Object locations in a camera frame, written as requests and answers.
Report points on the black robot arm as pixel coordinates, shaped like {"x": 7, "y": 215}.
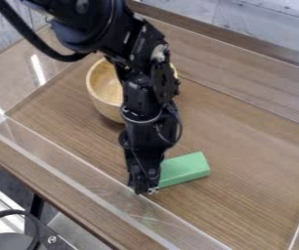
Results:
{"x": 103, "y": 26}

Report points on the brown wooden bowl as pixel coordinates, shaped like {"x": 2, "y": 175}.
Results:
{"x": 105, "y": 90}

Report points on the black table leg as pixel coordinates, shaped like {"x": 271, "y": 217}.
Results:
{"x": 35, "y": 206}

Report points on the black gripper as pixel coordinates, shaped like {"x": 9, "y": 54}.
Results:
{"x": 153, "y": 126}

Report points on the metal base bracket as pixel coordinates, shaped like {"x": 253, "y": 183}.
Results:
{"x": 49, "y": 239}

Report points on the green rectangular block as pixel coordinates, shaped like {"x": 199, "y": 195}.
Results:
{"x": 182, "y": 169}

